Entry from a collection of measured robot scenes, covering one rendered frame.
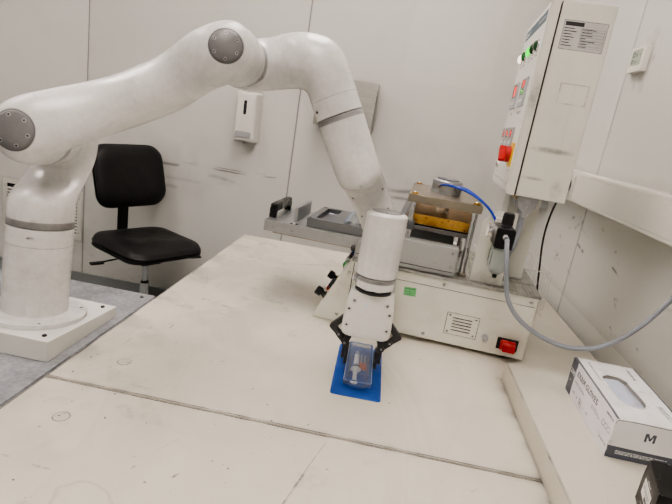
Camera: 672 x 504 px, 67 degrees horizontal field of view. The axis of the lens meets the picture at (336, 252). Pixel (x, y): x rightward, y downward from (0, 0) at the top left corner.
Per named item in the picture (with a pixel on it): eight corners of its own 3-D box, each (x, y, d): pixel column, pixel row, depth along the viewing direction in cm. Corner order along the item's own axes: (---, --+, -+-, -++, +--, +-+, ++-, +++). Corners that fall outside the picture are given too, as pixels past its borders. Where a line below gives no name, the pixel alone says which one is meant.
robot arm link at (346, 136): (326, 123, 109) (369, 255, 115) (313, 123, 94) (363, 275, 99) (366, 109, 107) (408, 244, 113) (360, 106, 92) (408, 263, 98)
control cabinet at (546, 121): (519, 261, 152) (578, 34, 136) (539, 295, 121) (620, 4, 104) (463, 250, 155) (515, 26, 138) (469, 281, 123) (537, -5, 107)
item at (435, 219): (468, 225, 147) (475, 193, 144) (472, 241, 126) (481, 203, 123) (408, 214, 149) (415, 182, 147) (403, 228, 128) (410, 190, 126)
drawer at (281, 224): (379, 237, 153) (384, 212, 151) (370, 254, 132) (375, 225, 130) (286, 219, 158) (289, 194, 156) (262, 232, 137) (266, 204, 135)
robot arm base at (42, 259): (-48, 315, 96) (-45, 219, 93) (29, 292, 114) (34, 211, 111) (41, 338, 93) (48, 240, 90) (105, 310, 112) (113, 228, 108)
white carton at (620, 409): (624, 400, 105) (635, 368, 103) (679, 473, 83) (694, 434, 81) (564, 387, 106) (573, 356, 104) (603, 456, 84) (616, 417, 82)
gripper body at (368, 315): (348, 285, 101) (339, 336, 104) (399, 294, 100) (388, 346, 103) (350, 274, 108) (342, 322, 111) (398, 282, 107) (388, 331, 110)
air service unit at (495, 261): (498, 267, 123) (513, 208, 119) (505, 285, 109) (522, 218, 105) (476, 263, 124) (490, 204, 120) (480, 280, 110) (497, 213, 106)
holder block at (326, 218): (376, 224, 152) (377, 216, 151) (366, 238, 133) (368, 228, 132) (322, 214, 154) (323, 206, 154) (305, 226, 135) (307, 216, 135)
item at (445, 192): (490, 228, 149) (501, 184, 145) (503, 251, 119) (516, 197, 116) (408, 212, 153) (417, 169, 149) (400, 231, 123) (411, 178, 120)
